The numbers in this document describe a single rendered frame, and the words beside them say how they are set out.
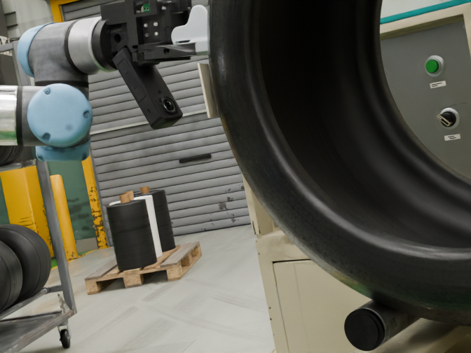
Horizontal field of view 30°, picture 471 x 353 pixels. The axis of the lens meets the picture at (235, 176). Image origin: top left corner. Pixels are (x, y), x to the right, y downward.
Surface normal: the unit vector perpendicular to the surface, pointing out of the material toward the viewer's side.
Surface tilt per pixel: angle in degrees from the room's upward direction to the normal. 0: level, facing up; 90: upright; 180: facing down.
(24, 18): 90
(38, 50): 82
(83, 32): 61
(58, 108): 90
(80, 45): 87
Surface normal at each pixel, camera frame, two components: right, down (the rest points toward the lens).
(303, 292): -0.58, 0.15
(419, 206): -0.01, -0.58
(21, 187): -0.25, 0.10
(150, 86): 0.66, -0.48
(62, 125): 0.18, 0.02
